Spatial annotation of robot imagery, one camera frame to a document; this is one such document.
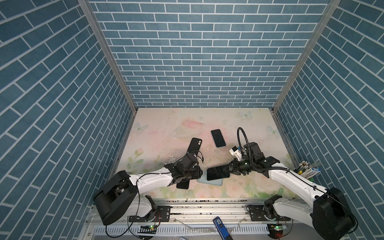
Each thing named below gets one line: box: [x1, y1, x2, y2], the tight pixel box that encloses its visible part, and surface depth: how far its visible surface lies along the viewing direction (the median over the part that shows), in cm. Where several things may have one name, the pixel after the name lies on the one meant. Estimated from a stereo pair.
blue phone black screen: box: [210, 129, 227, 148], surface depth 106 cm
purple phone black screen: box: [176, 180, 190, 190], surface depth 84 cm
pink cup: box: [293, 160, 321, 179], surface depth 74 cm
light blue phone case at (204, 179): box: [197, 170, 223, 186], surface depth 86 cm
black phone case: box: [187, 137, 203, 156], surface depth 103 cm
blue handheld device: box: [213, 216, 233, 240], surface depth 70 cm
